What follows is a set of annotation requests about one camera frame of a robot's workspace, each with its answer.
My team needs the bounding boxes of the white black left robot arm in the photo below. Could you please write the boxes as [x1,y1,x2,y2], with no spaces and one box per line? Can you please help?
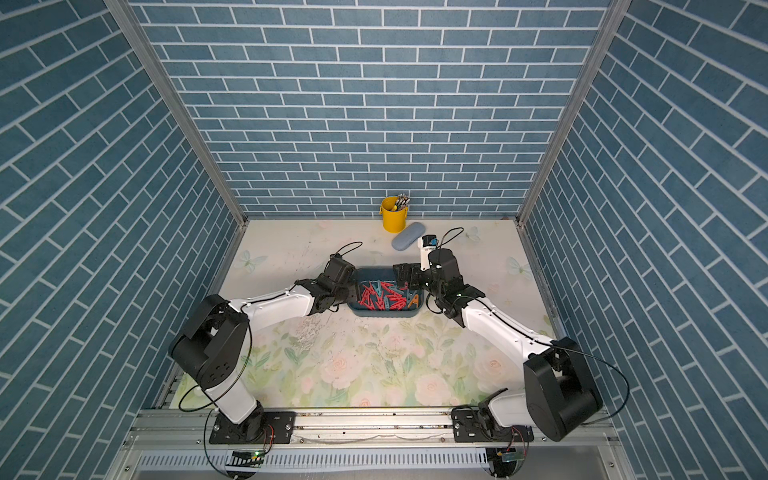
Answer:
[169,253,358,427]

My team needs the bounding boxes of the red clothespin pile in box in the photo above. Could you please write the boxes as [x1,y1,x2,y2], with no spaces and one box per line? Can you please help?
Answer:
[358,280,421,312]

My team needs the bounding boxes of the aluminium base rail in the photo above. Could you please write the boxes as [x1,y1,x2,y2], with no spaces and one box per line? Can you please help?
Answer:
[126,407,619,450]

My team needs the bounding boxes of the left aluminium corner post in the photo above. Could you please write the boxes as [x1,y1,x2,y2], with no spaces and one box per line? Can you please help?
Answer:
[104,0,248,228]

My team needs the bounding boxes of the yellow metal bucket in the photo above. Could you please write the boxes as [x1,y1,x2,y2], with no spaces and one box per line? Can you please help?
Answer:
[379,196,408,233]

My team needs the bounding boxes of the teal plastic storage box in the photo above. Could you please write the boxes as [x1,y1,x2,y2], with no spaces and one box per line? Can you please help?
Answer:
[347,266,425,318]

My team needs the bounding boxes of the pens in bucket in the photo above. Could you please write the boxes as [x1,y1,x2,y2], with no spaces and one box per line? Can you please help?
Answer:
[390,194,410,212]

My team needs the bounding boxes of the aluminium corner post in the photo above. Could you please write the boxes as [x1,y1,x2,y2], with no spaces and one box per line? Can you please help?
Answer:
[104,0,248,228]
[517,0,631,228]

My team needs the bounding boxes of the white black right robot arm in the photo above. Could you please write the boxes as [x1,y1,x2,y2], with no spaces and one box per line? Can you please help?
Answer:
[393,248,603,441]

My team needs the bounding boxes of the right aluminium corner post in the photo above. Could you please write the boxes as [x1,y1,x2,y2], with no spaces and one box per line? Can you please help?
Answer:
[517,0,631,228]

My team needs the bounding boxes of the grey fabric glasses case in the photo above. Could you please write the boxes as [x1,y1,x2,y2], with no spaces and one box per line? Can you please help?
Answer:
[391,222,426,251]

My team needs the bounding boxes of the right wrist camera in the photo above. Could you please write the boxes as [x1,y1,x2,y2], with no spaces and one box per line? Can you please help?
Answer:
[418,234,438,271]

